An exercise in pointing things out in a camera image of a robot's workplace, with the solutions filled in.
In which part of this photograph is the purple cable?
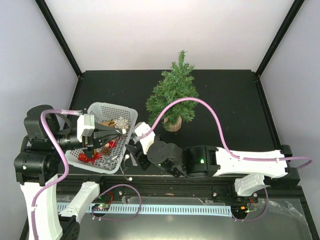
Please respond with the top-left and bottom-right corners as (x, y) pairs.
(134, 97), (313, 170)
(31, 109), (83, 240)

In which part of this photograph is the silver star ornament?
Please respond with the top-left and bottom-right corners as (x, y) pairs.
(101, 155), (119, 171)

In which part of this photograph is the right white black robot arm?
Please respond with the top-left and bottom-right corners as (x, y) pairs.
(125, 139), (300, 202)

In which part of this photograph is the small green christmas tree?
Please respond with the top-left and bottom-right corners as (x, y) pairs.
(146, 50), (199, 131)

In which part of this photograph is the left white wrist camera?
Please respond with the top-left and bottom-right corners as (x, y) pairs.
(76, 114), (96, 143)

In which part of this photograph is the left black frame post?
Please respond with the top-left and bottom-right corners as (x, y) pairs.
(35, 0), (83, 78)

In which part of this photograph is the white slotted cable duct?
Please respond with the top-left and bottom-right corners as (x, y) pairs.
(56, 202), (232, 217)

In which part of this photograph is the black frame post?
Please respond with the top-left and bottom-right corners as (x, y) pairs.
(255, 0), (305, 78)
(35, 0), (83, 78)

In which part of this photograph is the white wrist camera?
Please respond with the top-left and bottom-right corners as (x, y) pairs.
(76, 114), (96, 143)
(132, 122), (156, 155)

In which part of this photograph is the red santa ornament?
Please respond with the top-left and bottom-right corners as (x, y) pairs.
(104, 140), (117, 149)

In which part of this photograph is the white snowflake ornament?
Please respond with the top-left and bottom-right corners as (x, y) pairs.
(114, 116), (130, 130)

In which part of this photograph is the white ball light string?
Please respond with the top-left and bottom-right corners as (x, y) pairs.
(119, 128), (133, 182)

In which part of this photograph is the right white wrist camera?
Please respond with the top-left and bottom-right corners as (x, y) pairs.
(132, 122), (156, 155)

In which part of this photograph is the brown pine cone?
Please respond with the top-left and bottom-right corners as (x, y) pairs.
(100, 146), (112, 156)

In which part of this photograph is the right black frame post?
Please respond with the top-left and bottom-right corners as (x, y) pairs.
(255, 0), (305, 78)

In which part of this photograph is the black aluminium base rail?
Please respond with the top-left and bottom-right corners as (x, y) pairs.
(56, 174), (305, 205)

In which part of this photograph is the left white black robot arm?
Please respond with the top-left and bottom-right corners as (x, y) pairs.
(13, 104), (127, 240)

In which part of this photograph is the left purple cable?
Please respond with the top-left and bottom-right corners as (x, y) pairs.
(31, 109), (83, 240)

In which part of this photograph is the white perforated plastic basket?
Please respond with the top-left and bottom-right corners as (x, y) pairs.
(65, 102), (138, 175)

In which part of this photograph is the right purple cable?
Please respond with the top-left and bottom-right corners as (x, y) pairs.
(134, 97), (313, 170)

